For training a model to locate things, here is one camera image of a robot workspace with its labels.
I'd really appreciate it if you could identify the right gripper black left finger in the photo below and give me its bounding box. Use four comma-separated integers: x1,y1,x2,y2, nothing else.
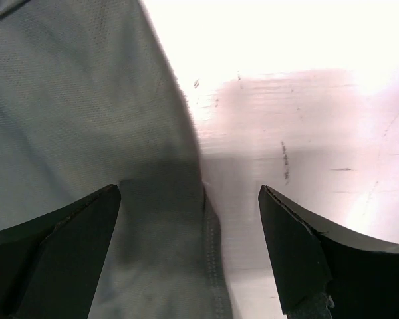
0,185,121,319

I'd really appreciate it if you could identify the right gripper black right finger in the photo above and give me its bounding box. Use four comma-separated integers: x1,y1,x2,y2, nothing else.
258,185,399,318

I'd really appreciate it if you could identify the dark grey t shirt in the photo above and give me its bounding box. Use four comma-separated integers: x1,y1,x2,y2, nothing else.
0,1,233,318

